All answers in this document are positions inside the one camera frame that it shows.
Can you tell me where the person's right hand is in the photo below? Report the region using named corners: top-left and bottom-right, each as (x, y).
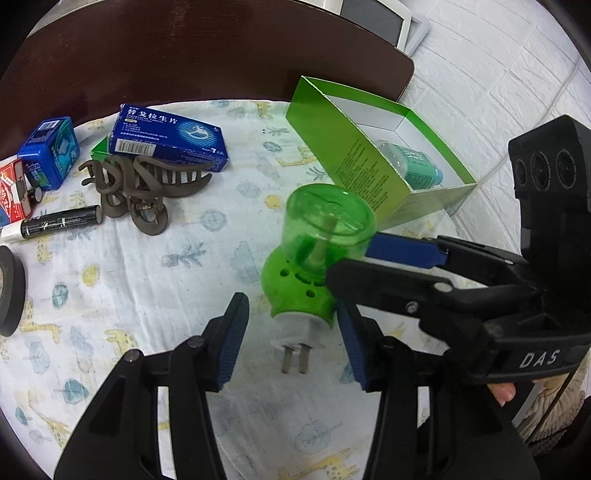
top-left (488, 383), bottom-right (516, 406)

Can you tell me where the brown hair claw clip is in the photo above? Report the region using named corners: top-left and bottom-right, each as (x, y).
top-left (78, 155), bottom-right (212, 236)

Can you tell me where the black electrical tape roll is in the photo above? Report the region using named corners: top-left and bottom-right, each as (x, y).
top-left (1, 246), bottom-right (26, 337)

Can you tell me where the green label soda water bottle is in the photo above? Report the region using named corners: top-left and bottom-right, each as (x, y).
top-left (377, 140), bottom-right (444, 190)

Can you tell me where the green cardboard tray box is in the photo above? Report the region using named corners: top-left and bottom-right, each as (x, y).
top-left (287, 76), bottom-right (476, 229)

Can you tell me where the small green cardboard box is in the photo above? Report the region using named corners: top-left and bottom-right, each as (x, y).
top-left (90, 137), bottom-right (110, 161)

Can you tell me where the dark brown wooden headboard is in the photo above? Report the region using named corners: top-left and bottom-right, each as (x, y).
top-left (1, 1), bottom-right (414, 157)

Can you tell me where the green mosquito repellent plug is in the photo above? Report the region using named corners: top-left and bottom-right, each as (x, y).
top-left (260, 184), bottom-right (377, 374)

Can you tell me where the white CRT monitor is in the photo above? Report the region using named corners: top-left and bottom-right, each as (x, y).
top-left (304, 0), bottom-right (431, 56)

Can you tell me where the black camera module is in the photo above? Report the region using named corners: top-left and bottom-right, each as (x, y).
top-left (508, 115), bottom-right (590, 332)

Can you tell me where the black battery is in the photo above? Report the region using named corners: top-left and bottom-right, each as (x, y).
top-left (27, 187), bottom-right (44, 207)

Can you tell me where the blue medicine box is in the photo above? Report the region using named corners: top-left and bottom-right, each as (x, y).
top-left (108, 104), bottom-right (229, 172)

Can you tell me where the black white marker pen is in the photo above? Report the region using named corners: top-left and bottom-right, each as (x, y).
top-left (1, 205), bottom-right (103, 242)

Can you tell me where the blue plastic cube box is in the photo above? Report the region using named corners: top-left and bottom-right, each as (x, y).
top-left (17, 116), bottom-right (80, 191)

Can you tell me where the beige knit sleeve forearm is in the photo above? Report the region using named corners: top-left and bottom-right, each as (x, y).
top-left (517, 368), bottom-right (587, 444)

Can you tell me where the red playing card box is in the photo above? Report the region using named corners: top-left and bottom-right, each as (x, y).
top-left (0, 159), bottom-right (32, 226)

